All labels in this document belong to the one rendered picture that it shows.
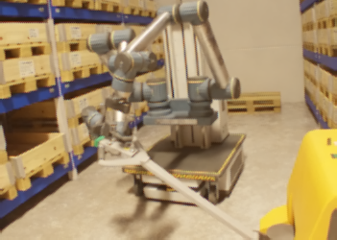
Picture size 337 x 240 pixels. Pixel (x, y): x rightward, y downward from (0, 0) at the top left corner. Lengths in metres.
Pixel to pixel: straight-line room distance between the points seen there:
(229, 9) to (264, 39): 1.01
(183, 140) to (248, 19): 4.14
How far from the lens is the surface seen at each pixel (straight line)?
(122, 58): 1.53
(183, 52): 3.23
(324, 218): 1.26
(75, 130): 3.79
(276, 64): 7.00
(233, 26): 7.00
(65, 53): 3.71
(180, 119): 2.91
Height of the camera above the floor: 1.45
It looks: 12 degrees down
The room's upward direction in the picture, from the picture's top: 6 degrees counter-clockwise
